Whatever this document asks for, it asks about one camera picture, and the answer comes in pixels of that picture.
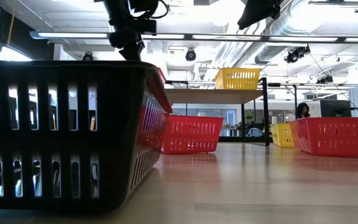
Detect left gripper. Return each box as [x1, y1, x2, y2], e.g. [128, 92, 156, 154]
[108, 17, 157, 62]

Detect person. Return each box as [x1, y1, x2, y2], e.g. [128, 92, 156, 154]
[294, 102, 311, 121]

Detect black track light rail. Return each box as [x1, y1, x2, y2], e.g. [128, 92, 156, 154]
[308, 0, 358, 14]

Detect yellow plastic basket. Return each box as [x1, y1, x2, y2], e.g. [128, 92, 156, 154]
[269, 122, 295, 148]
[214, 67, 262, 90]

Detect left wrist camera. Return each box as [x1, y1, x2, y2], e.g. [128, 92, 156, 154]
[135, 18, 158, 35]

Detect hanging yellow cable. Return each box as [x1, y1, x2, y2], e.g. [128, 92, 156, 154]
[6, 9, 15, 47]

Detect black plastic basket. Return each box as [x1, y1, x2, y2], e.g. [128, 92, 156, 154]
[0, 60, 167, 215]

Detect silver air duct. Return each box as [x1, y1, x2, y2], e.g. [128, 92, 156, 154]
[213, 0, 343, 68]

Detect white and blue round object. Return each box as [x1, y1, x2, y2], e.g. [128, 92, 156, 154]
[247, 126, 265, 138]

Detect black monitor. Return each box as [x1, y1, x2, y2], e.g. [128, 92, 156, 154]
[319, 99, 352, 118]

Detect large window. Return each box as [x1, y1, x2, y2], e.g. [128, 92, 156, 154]
[0, 46, 34, 62]

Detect wooden shelf with black legs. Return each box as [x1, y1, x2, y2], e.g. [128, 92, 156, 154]
[163, 77, 272, 147]

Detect long light bar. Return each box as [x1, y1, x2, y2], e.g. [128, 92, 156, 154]
[29, 30, 358, 44]

